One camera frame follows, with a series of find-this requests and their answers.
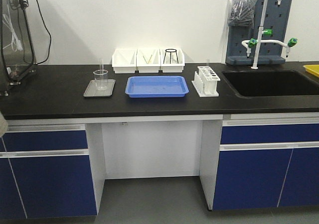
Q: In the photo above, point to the middle white storage bin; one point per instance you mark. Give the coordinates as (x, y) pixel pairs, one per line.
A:
(154, 66)

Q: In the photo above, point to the blue cabinet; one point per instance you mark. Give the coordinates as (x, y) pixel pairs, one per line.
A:
(45, 173)
(267, 166)

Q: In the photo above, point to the left white storage bin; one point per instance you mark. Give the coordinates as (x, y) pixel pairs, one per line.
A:
(124, 61)

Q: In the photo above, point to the black lab sink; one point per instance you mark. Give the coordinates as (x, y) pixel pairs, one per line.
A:
(271, 83)

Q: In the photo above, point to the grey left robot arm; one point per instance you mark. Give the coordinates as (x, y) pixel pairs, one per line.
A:
(3, 125)

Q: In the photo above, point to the white gooseneck lab faucet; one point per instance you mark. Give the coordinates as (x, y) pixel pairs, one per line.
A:
(249, 44)

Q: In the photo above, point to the right white storage bin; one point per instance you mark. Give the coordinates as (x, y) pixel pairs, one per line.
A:
(172, 68)

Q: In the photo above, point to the white test tube rack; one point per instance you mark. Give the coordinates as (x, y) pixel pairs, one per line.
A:
(205, 82)

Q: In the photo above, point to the clear glass beaker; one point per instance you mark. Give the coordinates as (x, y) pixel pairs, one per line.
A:
(97, 79)

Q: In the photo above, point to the clear glass test tube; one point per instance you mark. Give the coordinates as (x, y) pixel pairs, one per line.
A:
(101, 66)

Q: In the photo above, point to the right blue cabinet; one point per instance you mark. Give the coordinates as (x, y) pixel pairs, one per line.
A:
(267, 166)

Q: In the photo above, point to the clear plastic bag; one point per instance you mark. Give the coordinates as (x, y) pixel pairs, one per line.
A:
(242, 13)

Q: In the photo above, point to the yellow plastic tray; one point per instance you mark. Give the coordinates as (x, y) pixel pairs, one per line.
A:
(312, 69)

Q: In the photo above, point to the left blue cabinet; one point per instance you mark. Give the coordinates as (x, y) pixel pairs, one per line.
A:
(45, 173)

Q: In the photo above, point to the grey metal tray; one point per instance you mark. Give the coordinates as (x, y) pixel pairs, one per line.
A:
(96, 89)

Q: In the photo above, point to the white storage bin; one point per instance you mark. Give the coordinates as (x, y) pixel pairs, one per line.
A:
(172, 68)
(154, 66)
(124, 61)

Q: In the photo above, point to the blue plastic tray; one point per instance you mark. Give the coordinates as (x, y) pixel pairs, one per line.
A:
(156, 87)

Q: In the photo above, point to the clear equipment enclosure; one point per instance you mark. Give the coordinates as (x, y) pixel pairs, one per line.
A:
(17, 57)

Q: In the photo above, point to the grey pegboard drying rack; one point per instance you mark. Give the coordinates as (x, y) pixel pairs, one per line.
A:
(276, 21)

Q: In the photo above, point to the black wire tripod stand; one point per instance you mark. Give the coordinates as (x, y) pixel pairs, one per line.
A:
(170, 56)

